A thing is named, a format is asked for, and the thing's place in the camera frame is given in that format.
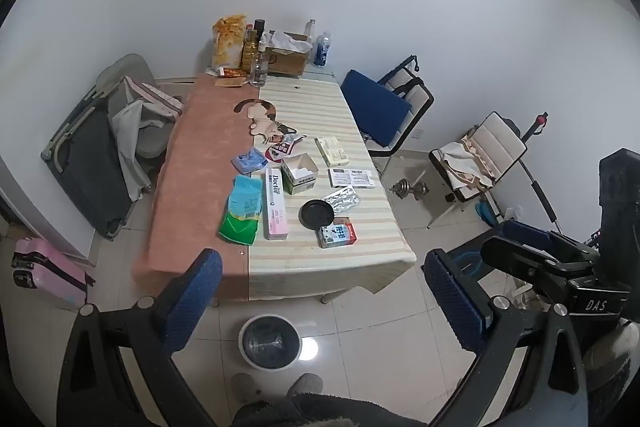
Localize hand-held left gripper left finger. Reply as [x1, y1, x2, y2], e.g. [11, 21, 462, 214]
[52, 248, 223, 427]

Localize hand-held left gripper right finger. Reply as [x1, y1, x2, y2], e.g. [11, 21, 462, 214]
[423, 248, 586, 427]

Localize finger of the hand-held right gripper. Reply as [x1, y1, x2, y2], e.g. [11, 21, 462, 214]
[502, 219, 602, 264]
[481, 235, 597, 294]

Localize white round trash bin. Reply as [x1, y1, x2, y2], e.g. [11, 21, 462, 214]
[238, 314, 304, 370]

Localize pink white toothpaste box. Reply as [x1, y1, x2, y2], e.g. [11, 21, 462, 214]
[263, 167, 290, 241]

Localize silver blister pack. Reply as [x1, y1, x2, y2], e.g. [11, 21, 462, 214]
[322, 187, 361, 214]

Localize green white box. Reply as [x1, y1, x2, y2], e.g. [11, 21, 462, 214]
[280, 153, 318, 196]

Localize red white snack packet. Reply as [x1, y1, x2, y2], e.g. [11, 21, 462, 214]
[263, 142, 296, 162]

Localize pale yellow box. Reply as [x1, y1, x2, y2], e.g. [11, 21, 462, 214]
[314, 137, 348, 166]

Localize person's right forearm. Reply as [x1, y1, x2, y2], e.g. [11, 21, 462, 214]
[580, 319, 640, 408]

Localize black blue exercise board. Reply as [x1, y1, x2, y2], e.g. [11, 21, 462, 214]
[440, 237, 506, 280]

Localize blue slippers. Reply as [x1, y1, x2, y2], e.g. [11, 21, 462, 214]
[474, 201, 498, 225]

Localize green snack packet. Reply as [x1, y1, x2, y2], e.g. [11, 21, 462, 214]
[218, 212, 261, 246]

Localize dark bin liner bag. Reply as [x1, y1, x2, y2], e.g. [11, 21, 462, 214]
[244, 321, 298, 367]

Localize beige cloth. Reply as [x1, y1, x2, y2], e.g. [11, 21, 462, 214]
[431, 139, 501, 202]

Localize person's left grey fuzzy slipper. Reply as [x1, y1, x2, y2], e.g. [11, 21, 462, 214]
[231, 372, 261, 405]

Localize person's grey fuzzy slipper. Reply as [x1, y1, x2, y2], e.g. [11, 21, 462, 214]
[231, 372, 261, 405]
[287, 373, 323, 400]

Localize white padded metal chair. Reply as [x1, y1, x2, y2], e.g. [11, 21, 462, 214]
[427, 111, 528, 230]
[362, 55, 435, 160]

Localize orange table cloth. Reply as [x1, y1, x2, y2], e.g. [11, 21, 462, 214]
[131, 73, 261, 303]

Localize teal packet with yellow label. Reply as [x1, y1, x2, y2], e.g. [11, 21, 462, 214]
[227, 175, 266, 220]

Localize black stand with red knob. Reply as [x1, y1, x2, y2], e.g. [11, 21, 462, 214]
[517, 111, 561, 233]

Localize metal dumbbell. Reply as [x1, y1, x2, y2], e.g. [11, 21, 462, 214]
[390, 179, 430, 200]

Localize blue red white carton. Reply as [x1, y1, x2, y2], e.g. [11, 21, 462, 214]
[317, 218, 358, 249]

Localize person's right grey fuzzy slipper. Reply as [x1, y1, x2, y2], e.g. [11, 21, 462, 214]
[287, 373, 323, 400]

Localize blue tissue pack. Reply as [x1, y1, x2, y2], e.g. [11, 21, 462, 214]
[231, 147, 267, 172]

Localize black round lid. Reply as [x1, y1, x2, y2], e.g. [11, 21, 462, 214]
[298, 199, 335, 228]

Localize pink suitcase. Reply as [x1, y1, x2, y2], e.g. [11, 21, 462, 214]
[11, 237, 96, 308]

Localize dark folding cot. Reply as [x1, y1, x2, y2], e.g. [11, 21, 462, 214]
[41, 72, 136, 242]

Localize person's dark fleece pants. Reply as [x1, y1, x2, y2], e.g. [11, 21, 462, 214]
[232, 394, 431, 427]

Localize white grey garment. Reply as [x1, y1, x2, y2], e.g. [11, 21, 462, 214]
[111, 99, 176, 202]

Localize blue seat cushion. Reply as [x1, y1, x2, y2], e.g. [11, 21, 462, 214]
[340, 69, 413, 148]

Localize pink striped cloth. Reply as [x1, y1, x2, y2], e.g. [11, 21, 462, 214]
[120, 76, 185, 118]

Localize white table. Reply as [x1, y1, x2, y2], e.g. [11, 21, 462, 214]
[247, 77, 417, 303]

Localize clear glass bottle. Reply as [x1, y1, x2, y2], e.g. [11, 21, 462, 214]
[250, 41, 269, 88]

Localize grey chair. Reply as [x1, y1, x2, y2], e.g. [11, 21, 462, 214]
[95, 53, 186, 160]

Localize amber bottle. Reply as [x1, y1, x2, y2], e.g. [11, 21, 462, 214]
[241, 24, 258, 72]

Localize cardboard box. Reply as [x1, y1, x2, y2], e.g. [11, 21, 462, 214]
[265, 34, 313, 78]

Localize yellow snack bag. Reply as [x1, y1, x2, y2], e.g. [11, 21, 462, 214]
[212, 13, 249, 70]

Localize white tissue paper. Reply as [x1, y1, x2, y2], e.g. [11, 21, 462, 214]
[260, 31, 311, 52]

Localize water bottle with blue label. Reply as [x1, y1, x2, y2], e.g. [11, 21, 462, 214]
[312, 31, 333, 68]

